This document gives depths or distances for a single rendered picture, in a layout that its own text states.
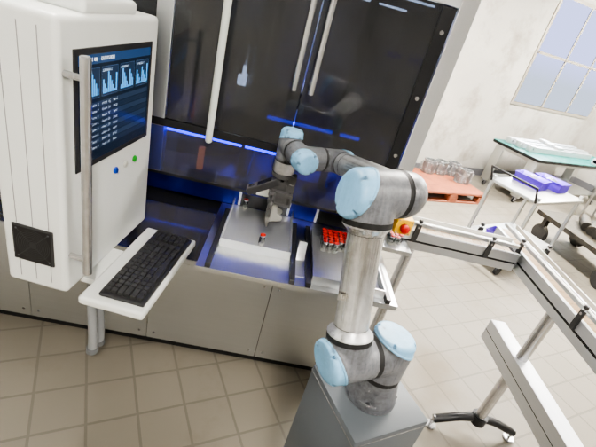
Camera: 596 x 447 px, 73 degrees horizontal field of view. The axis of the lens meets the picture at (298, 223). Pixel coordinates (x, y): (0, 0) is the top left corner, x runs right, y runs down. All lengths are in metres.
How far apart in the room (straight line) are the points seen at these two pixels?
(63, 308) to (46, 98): 1.35
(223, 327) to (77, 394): 0.68
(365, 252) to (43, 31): 0.84
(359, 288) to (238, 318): 1.15
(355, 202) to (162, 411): 1.47
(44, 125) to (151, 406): 1.35
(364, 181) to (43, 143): 0.77
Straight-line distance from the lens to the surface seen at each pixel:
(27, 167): 1.21
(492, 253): 2.08
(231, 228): 1.58
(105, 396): 2.12
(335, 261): 1.55
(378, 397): 1.18
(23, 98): 1.15
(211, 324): 2.06
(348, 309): 0.97
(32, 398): 2.16
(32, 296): 2.30
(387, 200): 0.89
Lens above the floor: 1.69
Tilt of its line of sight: 28 degrees down
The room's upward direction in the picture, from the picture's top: 16 degrees clockwise
